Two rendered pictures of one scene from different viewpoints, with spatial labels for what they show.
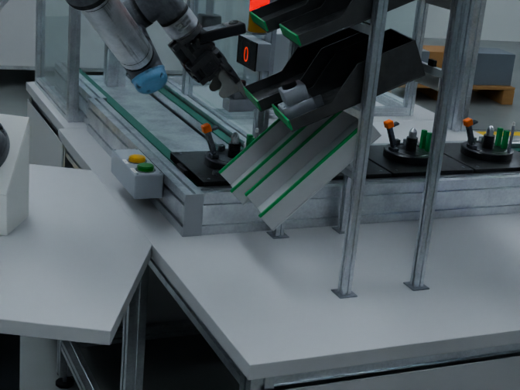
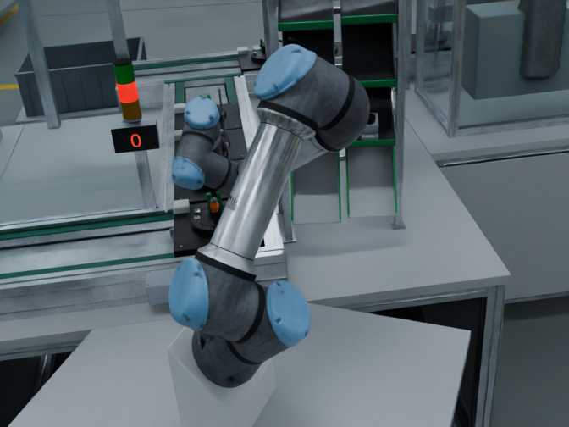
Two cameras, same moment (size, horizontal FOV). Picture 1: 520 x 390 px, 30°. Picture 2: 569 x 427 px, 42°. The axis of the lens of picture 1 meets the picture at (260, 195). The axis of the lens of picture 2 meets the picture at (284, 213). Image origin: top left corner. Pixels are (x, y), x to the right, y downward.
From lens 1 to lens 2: 2.24 m
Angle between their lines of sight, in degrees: 64
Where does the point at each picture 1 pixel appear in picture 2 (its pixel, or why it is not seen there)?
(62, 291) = (401, 353)
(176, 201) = (267, 267)
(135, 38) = not seen: hidden behind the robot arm
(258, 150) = (293, 187)
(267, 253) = (325, 247)
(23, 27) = not seen: outside the picture
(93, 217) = not seen: hidden behind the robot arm
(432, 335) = (456, 204)
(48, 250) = (312, 360)
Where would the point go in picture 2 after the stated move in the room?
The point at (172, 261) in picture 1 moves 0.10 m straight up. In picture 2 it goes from (341, 293) to (340, 261)
